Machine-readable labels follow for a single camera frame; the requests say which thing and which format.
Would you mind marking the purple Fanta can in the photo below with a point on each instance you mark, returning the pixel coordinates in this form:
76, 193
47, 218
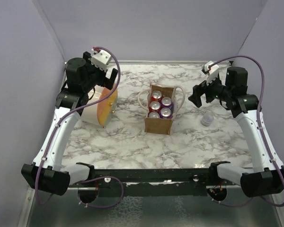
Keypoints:
154, 115
166, 102

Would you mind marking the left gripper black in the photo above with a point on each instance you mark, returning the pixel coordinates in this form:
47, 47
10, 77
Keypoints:
107, 82

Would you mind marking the red cola can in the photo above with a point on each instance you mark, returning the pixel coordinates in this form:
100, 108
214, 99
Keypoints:
156, 96
154, 106

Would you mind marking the jute canvas tote bag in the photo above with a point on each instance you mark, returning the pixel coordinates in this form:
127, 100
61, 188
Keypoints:
158, 125

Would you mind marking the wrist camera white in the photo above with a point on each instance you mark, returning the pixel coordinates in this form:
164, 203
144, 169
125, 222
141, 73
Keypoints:
100, 59
212, 72

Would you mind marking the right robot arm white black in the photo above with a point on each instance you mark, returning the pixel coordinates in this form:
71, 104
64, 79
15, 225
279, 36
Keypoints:
267, 175

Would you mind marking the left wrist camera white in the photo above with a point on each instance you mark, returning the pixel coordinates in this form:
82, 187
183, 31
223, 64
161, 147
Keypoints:
100, 59

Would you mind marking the beige round box orange lid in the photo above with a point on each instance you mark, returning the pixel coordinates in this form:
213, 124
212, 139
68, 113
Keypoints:
101, 113

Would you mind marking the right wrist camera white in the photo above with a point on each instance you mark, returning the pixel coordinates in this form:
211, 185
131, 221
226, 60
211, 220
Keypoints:
212, 72

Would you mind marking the red cola can front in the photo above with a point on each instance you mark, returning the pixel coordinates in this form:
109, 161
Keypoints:
154, 106

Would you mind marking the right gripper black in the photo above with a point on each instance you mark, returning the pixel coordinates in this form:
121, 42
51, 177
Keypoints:
199, 90

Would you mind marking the black front mounting rail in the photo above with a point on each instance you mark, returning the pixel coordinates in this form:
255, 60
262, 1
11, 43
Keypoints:
150, 182

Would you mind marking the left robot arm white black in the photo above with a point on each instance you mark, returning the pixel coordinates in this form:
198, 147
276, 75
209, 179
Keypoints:
83, 74

